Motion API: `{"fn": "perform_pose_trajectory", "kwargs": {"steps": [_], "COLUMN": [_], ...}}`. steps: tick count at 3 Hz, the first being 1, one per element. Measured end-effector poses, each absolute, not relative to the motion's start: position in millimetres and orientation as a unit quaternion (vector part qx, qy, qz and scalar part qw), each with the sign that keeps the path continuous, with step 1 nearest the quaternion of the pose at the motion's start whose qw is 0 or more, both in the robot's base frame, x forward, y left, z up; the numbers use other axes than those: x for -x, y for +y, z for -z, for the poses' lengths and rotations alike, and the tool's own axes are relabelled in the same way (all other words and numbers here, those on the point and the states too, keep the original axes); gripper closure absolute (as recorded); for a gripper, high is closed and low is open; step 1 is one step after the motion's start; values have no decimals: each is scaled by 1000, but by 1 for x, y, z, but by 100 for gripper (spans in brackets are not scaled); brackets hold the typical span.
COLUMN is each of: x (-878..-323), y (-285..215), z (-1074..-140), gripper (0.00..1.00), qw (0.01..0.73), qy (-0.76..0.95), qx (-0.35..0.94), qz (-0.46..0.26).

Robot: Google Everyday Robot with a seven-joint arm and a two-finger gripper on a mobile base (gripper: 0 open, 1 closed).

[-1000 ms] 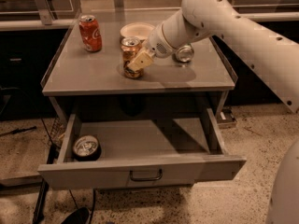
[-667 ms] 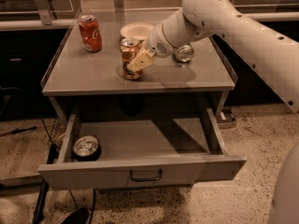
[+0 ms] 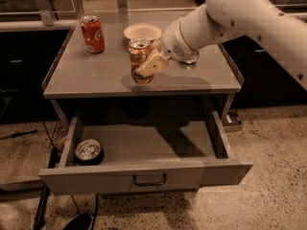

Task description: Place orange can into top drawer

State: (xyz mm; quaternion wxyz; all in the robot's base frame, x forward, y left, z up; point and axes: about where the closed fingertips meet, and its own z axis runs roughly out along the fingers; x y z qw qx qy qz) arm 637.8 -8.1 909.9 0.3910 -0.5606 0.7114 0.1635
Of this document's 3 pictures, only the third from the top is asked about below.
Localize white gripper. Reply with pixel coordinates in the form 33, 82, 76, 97
136, 19, 200, 78

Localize orange patterned can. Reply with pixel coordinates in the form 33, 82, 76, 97
128, 37, 154, 84

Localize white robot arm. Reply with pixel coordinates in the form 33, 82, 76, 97
136, 0, 307, 89

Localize green soda can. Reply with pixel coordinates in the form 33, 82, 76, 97
180, 56, 199, 65

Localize red cola can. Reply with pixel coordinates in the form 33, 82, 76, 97
81, 15, 105, 54

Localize grey open top drawer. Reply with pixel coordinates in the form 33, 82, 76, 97
39, 111, 252, 195

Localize white bowl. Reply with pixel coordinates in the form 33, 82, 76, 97
123, 23, 162, 42

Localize grey cabinet table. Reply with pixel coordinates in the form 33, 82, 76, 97
44, 9, 242, 126

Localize grey metal railing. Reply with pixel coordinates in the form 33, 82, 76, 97
0, 0, 307, 33

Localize black floor object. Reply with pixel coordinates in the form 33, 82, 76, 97
62, 213, 92, 230

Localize black drawer handle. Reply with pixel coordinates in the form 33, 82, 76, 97
132, 173, 167, 187

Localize black cable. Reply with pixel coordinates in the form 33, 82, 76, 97
0, 88, 59, 151

